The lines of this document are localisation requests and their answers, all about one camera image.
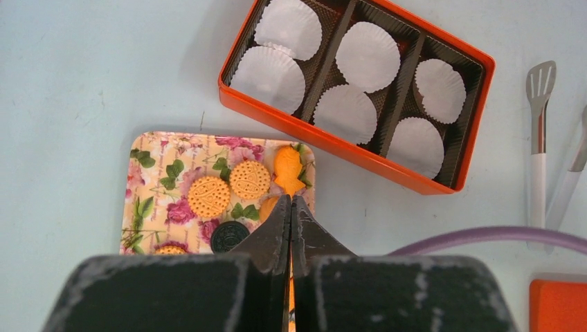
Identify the black sandwich cookie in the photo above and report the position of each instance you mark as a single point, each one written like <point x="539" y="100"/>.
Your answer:
<point x="227" y="235"/>

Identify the orange tin lid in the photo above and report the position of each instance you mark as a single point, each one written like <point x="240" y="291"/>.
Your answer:
<point x="557" y="306"/>

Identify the orange cookie tin box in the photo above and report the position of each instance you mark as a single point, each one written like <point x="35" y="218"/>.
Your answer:
<point x="418" y="40"/>

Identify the orange swirl cookie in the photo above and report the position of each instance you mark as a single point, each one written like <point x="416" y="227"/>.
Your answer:
<point x="267" y="207"/>

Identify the floral rectangular tray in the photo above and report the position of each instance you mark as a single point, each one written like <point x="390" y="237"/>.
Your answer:
<point x="162" y="167"/>

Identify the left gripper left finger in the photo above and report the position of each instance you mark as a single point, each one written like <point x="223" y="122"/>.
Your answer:
<point x="268" y="246"/>

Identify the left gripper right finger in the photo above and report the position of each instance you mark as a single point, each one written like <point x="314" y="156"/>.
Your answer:
<point x="309" y="239"/>

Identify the orange fish shaped cookie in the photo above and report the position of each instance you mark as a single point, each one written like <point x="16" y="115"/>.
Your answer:
<point x="287" y="167"/>

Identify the round tan biscuit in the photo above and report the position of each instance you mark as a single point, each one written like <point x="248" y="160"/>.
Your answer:
<point x="170" y="250"/>
<point x="209" y="196"/>
<point x="250" y="180"/>

